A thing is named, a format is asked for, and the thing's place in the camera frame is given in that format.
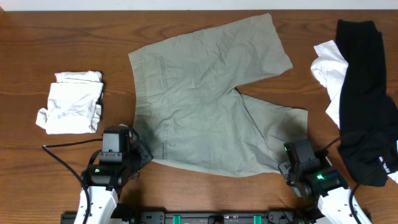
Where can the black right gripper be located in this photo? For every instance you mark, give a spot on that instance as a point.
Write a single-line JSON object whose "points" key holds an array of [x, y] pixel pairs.
{"points": [[285, 168]]}

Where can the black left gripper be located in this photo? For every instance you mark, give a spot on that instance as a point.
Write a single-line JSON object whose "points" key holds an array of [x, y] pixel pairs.
{"points": [[143, 152]]}

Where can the grey-green shorts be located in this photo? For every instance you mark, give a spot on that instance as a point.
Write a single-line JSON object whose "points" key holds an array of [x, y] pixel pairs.
{"points": [[190, 112]]}

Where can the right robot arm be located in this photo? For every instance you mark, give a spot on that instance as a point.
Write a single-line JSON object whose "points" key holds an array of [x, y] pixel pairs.
{"points": [[311, 176]]}

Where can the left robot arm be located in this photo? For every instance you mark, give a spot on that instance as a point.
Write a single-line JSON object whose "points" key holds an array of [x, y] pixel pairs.
{"points": [[103, 183]]}

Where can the black garment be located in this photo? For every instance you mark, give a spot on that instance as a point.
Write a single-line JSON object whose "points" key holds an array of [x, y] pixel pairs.
{"points": [[368, 116]]}

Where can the white folded garment on left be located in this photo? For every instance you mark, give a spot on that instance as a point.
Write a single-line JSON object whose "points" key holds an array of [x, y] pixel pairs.
{"points": [[73, 104]]}

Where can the white garment on right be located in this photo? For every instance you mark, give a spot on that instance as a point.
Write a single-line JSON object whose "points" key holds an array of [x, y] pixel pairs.
{"points": [[329, 69]]}

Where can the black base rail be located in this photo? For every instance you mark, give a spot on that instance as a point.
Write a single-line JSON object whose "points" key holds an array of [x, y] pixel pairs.
{"points": [[274, 216]]}

